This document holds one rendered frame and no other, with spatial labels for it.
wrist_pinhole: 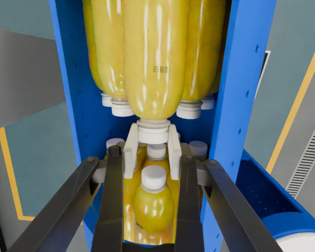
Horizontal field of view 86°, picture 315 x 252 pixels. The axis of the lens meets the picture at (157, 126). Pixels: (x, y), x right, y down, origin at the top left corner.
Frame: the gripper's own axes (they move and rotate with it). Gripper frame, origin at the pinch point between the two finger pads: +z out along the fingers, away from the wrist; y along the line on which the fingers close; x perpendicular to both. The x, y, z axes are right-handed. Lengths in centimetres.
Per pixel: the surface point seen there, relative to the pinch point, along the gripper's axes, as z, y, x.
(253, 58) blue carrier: 0.9, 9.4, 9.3
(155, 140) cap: 1.1, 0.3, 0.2
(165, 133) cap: 1.8, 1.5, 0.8
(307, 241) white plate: 17, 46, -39
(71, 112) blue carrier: 9.4, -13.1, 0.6
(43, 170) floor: 121, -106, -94
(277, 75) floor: 121, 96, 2
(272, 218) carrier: 24, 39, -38
